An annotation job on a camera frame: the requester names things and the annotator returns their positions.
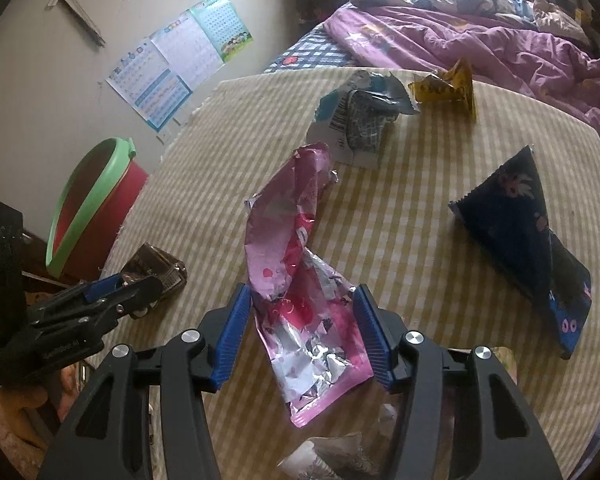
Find white chart poster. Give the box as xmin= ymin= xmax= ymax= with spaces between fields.
xmin=150 ymin=14 xmax=225 ymax=88

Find yellow snack wrapper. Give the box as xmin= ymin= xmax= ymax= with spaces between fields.
xmin=410 ymin=57 xmax=478 ymax=121

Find purple quilt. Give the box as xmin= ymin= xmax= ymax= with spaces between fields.
xmin=325 ymin=2 xmax=600 ymax=161

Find blue checked bed sheet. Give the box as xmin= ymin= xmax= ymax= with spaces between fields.
xmin=262 ymin=25 xmax=361 ymax=73

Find green chart poster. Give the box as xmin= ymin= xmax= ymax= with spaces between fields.
xmin=190 ymin=0 xmax=255 ymax=63

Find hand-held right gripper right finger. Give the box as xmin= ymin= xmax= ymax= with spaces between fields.
xmin=352 ymin=284 xmax=563 ymax=480

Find blue and white wrapper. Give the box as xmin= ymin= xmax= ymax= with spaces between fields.
xmin=307 ymin=71 xmax=421 ymax=168

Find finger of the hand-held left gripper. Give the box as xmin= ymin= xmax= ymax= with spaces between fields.
xmin=82 ymin=276 xmax=163 ymax=329
xmin=27 ymin=274 xmax=127 ymax=327

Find beige checked tablecloth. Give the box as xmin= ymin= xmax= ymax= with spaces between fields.
xmin=102 ymin=67 xmax=600 ymax=480

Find brown snack wrapper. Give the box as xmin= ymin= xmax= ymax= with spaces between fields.
xmin=121 ymin=243 xmax=188 ymax=318

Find hanging wall bracket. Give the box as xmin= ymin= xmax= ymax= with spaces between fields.
xmin=47 ymin=0 xmax=106 ymax=51

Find person's left hand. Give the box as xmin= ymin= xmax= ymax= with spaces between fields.
xmin=0 ymin=384 xmax=49 ymax=439

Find dark blue snack wrapper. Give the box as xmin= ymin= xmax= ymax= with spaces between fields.
xmin=448 ymin=146 xmax=593 ymax=359

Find red bucket with green rim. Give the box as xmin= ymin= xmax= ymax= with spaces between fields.
xmin=45 ymin=137 xmax=151 ymax=281

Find pink foil wrapper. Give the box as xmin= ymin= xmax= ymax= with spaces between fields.
xmin=245 ymin=142 xmax=375 ymax=428

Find white crumpled wrapper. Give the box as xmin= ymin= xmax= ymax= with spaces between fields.
xmin=277 ymin=432 xmax=383 ymax=480

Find blue chart poster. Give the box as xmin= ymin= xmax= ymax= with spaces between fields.
xmin=106 ymin=40 xmax=191 ymax=133

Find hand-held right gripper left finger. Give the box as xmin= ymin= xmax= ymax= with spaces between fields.
xmin=37 ymin=282 xmax=253 ymax=480

